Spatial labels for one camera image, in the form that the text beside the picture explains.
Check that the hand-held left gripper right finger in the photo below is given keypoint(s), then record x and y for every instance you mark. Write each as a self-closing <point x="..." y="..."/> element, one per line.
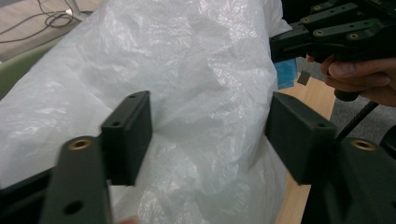
<point x="299" y="137"/>

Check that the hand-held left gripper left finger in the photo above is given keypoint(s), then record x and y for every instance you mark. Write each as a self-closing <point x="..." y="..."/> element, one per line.
<point x="129" y="137"/>

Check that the white-legged desk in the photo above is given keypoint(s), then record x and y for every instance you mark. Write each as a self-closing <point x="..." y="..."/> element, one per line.
<point x="74" y="6"/>

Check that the grey tape mark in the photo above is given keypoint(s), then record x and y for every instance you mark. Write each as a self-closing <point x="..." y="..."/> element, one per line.
<point x="304" y="77"/>

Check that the white plastic bag blue edge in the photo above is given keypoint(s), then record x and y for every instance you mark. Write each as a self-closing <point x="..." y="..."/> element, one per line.
<point x="193" y="77"/>

